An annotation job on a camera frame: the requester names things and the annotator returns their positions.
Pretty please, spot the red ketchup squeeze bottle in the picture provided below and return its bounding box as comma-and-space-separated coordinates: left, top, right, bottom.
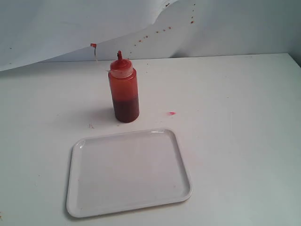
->
108, 51, 139, 123

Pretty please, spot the white rectangular plastic tray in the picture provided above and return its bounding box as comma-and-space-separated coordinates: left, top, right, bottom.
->
66, 128, 193, 218

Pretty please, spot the white paper backdrop sheet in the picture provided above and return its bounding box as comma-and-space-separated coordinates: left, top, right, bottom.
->
0, 0, 301, 71

